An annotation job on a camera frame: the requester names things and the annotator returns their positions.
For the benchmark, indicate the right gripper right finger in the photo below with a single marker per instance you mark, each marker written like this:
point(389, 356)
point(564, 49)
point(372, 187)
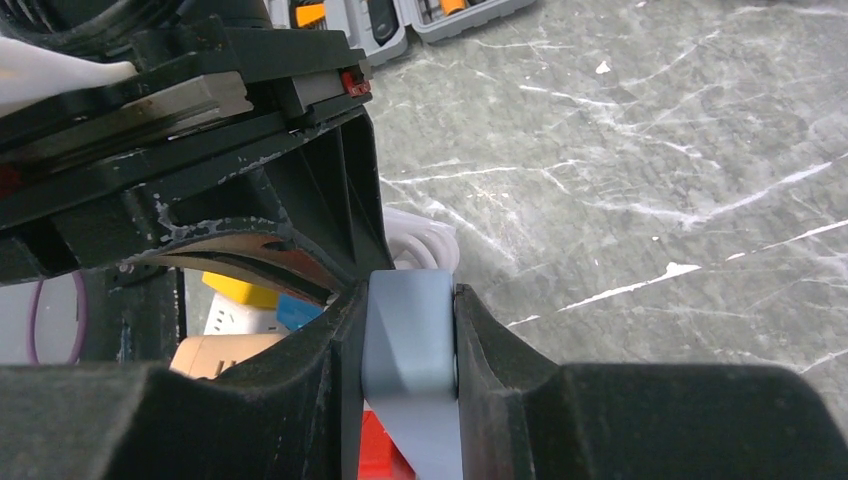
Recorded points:
point(523, 416)

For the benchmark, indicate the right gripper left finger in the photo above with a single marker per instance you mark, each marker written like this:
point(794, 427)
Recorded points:
point(292, 411)

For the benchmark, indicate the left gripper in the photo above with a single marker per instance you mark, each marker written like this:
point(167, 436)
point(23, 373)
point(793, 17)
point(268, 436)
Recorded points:
point(101, 96)

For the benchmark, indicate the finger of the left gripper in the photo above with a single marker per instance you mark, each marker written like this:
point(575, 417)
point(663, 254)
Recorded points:
point(297, 213)

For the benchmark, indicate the red cube socket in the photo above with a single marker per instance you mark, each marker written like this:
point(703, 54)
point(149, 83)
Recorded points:
point(379, 458)

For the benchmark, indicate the blue cube socket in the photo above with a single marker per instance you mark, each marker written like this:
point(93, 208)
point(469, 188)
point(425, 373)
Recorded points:
point(293, 313)

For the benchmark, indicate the yellow cube socket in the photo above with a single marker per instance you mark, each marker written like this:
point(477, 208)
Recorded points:
point(242, 292)

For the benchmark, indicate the beige cube socket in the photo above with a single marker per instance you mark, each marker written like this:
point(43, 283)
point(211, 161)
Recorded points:
point(208, 356)

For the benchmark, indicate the light blue power strip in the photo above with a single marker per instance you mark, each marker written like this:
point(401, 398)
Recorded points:
point(409, 374)

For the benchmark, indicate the grey tool tray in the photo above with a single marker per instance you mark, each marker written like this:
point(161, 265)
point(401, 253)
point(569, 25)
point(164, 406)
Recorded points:
point(381, 28)

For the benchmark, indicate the white power strip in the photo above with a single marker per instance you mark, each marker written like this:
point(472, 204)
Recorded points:
point(416, 242)

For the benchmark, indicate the white cube socket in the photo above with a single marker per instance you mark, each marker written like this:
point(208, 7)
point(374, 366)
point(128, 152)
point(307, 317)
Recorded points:
point(228, 317)

